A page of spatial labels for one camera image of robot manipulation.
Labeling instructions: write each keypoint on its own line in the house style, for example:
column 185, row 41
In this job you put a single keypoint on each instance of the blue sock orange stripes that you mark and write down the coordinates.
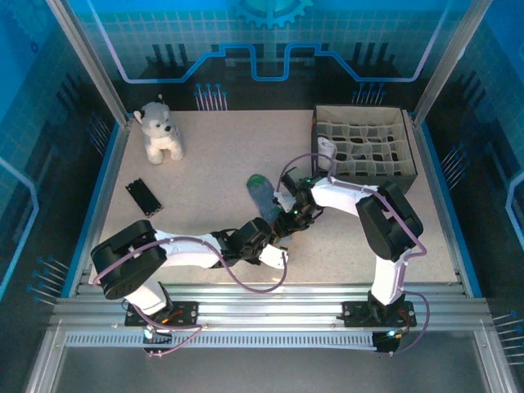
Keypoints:
column 262, row 196

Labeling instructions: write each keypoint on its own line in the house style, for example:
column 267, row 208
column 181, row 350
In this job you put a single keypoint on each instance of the white sock black stripes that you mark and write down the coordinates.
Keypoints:
column 326, row 147

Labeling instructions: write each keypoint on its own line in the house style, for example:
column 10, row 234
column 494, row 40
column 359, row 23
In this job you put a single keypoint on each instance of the dark fabric sock organizer box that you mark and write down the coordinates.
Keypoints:
column 393, row 131

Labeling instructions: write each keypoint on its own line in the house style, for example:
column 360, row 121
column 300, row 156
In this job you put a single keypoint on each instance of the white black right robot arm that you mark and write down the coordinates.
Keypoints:
column 344, row 196

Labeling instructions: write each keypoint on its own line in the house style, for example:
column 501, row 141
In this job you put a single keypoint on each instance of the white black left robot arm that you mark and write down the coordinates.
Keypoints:
column 184, row 249

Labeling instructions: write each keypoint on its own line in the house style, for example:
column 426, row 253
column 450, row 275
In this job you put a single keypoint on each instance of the black rectangular block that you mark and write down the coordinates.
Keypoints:
column 144, row 197

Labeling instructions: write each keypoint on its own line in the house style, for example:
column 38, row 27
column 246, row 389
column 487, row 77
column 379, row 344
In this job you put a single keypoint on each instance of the grey metal bench panel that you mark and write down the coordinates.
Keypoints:
column 266, row 368

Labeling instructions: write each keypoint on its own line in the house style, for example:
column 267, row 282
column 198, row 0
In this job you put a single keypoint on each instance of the small circuit board with LED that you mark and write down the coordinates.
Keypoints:
column 385, row 344
column 150, row 332

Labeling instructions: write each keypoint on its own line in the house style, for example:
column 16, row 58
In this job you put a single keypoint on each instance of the grey white plush husky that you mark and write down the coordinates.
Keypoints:
column 159, row 131

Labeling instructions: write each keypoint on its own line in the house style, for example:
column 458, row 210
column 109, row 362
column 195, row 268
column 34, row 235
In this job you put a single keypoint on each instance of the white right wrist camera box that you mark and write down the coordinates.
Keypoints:
column 284, row 201

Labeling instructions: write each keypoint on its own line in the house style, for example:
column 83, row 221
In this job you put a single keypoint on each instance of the aluminium mounting rail beam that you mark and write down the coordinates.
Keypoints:
column 266, row 303

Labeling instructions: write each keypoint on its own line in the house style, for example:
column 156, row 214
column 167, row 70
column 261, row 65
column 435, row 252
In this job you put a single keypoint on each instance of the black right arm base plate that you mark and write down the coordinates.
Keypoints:
column 354, row 314

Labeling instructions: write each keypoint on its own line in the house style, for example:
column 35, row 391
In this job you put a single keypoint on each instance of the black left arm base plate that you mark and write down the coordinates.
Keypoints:
column 184, row 314

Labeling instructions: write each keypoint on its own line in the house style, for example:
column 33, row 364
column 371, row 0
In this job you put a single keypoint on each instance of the aluminium frame post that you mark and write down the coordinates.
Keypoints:
column 88, row 61
column 450, row 61

